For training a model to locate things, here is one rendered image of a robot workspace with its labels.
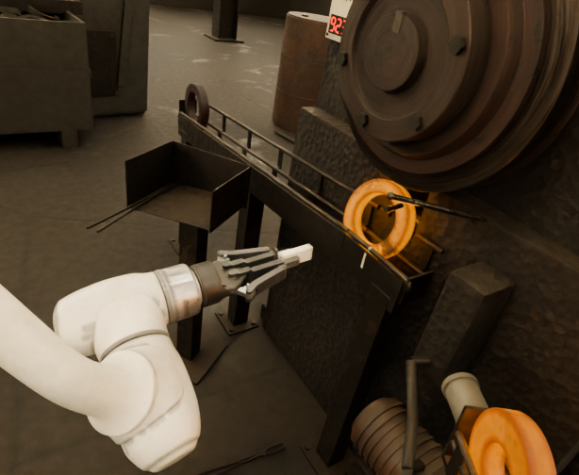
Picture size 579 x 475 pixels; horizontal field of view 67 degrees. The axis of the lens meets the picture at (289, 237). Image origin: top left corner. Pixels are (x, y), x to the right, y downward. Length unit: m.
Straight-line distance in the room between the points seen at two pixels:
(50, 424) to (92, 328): 0.85
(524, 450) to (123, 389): 0.48
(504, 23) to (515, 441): 0.54
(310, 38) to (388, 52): 2.90
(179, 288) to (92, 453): 0.81
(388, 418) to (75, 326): 0.56
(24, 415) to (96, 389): 1.01
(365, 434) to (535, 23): 0.72
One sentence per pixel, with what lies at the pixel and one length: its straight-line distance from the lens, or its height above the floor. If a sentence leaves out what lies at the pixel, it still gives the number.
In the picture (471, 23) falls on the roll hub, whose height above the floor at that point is 1.18.
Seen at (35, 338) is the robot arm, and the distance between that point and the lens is 0.52.
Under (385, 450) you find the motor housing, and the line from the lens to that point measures 0.89.
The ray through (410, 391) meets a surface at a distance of 0.88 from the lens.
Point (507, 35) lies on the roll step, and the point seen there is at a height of 1.17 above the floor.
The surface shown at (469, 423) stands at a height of 0.69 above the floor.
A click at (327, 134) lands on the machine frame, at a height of 0.84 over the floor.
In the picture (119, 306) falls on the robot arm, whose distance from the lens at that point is 0.68.
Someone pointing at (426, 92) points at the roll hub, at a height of 1.08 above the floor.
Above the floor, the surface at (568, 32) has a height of 1.19.
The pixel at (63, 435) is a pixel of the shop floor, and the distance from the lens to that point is 1.48.
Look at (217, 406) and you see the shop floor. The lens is 1.49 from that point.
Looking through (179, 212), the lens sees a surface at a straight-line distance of 1.21.
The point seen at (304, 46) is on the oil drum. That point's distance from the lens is 3.68.
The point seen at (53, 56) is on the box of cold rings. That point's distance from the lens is 2.99.
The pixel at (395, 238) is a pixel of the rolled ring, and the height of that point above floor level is 0.75.
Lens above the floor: 1.21
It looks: 32 degrees down
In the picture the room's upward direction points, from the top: 11 degrees clockwise
